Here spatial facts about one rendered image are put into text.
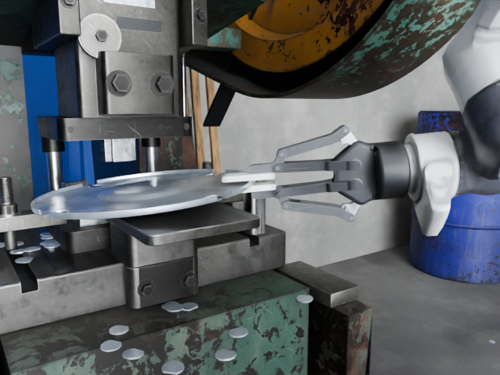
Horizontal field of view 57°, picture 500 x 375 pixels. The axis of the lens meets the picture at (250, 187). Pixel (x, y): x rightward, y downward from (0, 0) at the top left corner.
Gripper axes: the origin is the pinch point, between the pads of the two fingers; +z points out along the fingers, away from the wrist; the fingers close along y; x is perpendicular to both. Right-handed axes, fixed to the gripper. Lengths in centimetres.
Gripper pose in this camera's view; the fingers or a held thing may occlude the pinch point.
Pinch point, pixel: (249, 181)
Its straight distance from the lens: 61.7
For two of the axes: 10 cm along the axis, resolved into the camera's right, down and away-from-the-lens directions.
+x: -0.7, 1.8, -9.8
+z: -9.9, 0.8, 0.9
